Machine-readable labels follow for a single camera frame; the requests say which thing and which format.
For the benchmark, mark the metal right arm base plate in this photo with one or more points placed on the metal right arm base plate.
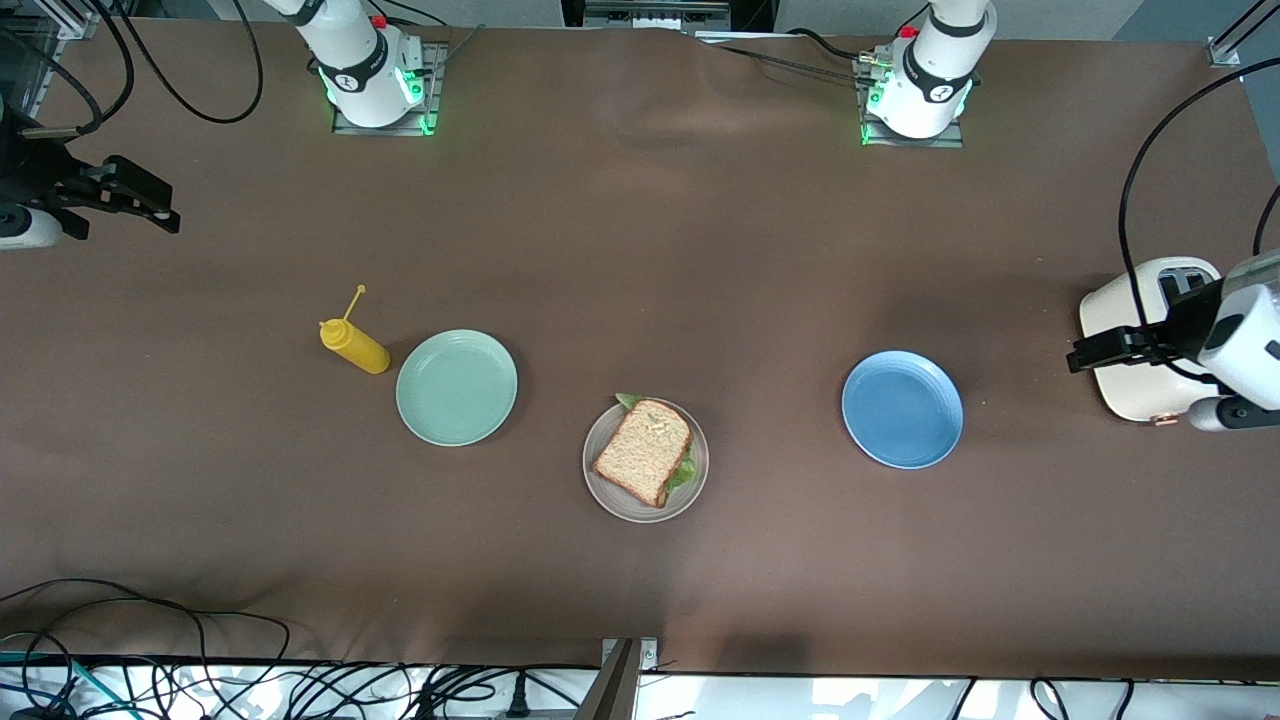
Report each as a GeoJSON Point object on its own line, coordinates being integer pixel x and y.
{"type": "Point", "coordinates": [385, 131]}

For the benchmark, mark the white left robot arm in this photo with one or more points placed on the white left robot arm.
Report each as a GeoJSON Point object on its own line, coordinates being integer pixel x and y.
{"type": "Point", "coordinates": [935, 80]}

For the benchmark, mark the brown bread slice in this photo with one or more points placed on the brown bread slice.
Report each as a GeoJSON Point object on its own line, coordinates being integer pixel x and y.
{"type": "Point", "coordinates": [645, 450]}

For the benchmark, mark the cream white toaster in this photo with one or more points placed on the cream white toaster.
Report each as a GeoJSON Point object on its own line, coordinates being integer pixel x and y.
{"type": "Point", "coordinates": [1105, 300]}

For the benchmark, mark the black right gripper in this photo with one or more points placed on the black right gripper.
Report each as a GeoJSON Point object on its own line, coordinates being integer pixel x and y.
{"type": "Point", "coordinates": [30, 171]}

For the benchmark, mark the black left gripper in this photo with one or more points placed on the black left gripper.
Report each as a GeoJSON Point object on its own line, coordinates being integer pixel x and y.
{"type": "Point", "coordinates": [1187, 318]}

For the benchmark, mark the blue plate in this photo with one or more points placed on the blue plate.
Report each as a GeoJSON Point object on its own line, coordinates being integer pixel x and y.
{"type": "Point", "coordinates": [902, 409]}

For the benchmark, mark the green plate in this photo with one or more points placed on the green plate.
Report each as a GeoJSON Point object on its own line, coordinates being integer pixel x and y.
{"type": "Point", "coordinates": [457, 388]}

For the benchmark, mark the black equipment box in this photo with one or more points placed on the black equipment box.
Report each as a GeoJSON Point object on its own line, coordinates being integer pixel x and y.
{"type": "Point", "coordinates": [600, 12]}

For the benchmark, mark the green lettuce leaf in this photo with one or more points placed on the green lettuce leaf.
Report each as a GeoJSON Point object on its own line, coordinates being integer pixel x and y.
{"type": "Point", "coordinates": [682, 470]}

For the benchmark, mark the aluminium frame profile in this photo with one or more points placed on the aluminium frame profile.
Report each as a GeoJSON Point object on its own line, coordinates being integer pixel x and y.
{"type": "Point", "coordinates": [1222, 50]}
{"type": "Point", "coordinates": [60, 20]}

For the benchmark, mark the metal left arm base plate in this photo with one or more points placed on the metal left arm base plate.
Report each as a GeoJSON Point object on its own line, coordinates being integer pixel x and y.
{"type": "Point", "coordinates": [915, 143]}

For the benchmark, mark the beige plate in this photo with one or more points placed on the beige plate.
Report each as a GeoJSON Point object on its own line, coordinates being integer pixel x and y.
{"type": "Point", "coordinates": [598, 495]}

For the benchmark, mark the brown tablecloth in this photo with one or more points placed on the brown tablecloth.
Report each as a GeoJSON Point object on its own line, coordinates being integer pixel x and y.
{"type": "Point", "coordinates": [640, 250]}

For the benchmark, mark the yellow mustard squeeze bottle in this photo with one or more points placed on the yellow mustard squeeze bottle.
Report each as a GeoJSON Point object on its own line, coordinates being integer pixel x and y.
{"type": "Point", "coordinates": [355, 345]}

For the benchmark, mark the grey metal bracket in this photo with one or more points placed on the grey metal bracket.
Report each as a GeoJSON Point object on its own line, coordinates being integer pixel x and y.
{"type": "Point", "coordinates": [615, 690]}

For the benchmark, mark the black power plug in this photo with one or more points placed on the black power plug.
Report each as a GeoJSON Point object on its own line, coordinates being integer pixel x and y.
{"type": "Point", "coordinates": [517, 698]}

